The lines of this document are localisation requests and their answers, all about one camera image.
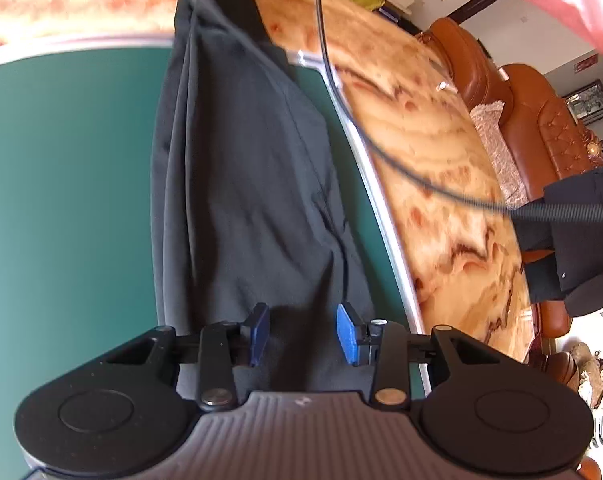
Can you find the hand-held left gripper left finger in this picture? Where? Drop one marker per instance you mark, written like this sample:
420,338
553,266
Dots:
259,332

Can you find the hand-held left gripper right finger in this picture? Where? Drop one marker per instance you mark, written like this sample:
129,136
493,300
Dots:
345,332

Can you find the black pants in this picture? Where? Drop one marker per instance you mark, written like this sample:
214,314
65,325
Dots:
241,185

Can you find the brown leather stool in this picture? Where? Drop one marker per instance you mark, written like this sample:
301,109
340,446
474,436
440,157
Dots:
551,325

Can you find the green table mat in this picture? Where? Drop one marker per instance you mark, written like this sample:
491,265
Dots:
66,210

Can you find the grey lace chair cover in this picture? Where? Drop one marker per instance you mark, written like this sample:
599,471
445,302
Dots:
501,155

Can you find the black jacket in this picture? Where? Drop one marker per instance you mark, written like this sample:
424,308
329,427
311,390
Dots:
586,260

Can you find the small white object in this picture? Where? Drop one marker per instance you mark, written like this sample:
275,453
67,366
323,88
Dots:
447,87

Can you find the brown leather armchair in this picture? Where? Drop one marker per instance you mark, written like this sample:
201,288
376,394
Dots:
464,60
541,130

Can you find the glass display cabinet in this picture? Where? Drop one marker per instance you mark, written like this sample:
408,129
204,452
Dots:
586,101

